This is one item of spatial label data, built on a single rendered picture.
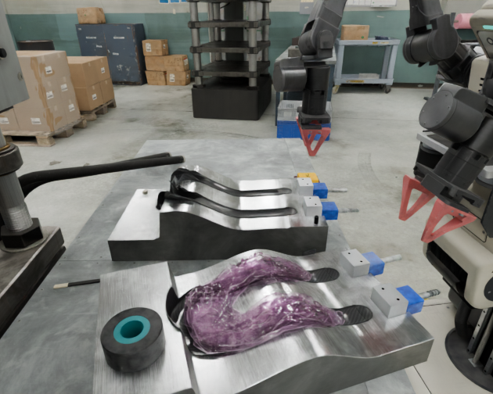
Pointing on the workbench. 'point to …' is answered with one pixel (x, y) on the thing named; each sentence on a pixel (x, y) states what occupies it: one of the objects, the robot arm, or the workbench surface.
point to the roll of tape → (133, 339)
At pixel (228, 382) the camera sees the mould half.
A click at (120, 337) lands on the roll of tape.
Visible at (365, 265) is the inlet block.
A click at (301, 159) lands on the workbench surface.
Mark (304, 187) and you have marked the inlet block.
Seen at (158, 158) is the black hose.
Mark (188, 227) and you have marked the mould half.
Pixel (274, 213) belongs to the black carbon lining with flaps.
